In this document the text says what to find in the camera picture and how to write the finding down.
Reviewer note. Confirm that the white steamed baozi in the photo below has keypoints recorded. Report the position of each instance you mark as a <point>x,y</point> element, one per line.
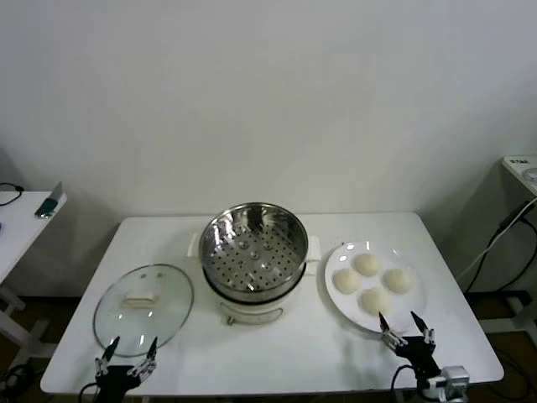
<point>398,280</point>
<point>346,280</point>
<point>367,264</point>
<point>374,300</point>

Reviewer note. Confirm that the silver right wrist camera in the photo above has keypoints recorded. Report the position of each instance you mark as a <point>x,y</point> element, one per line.
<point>455,375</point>

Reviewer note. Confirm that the white round plate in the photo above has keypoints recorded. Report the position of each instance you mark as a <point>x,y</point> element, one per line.
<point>413,306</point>

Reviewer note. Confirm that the clear round tape roll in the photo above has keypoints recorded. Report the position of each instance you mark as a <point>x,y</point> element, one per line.
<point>532,174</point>

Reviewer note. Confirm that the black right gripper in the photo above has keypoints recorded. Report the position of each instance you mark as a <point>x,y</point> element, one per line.
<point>419,357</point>

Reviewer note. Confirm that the black power adapter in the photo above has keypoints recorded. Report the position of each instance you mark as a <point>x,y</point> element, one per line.
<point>514,216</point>

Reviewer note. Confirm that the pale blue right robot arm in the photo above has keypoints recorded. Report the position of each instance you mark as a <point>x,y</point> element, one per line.
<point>432,395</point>

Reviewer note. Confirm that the perforated steel steamer basket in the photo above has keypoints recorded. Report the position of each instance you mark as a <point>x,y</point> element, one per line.
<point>251,260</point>

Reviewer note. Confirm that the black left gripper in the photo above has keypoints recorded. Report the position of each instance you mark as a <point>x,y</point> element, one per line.
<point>115,382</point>

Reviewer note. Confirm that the white electric cooker base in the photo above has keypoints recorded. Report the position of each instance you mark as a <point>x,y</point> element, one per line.
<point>251,312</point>

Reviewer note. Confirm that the white side table with tool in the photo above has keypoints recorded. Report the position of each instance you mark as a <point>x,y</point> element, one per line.
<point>21,235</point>

